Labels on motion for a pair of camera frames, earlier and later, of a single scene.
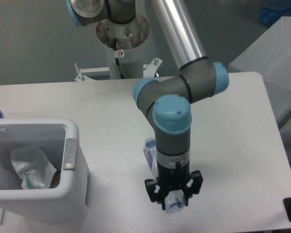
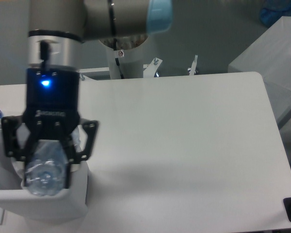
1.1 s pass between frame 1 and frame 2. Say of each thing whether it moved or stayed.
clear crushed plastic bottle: moved
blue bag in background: stayed
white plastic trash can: stayed
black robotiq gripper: moved
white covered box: stayed
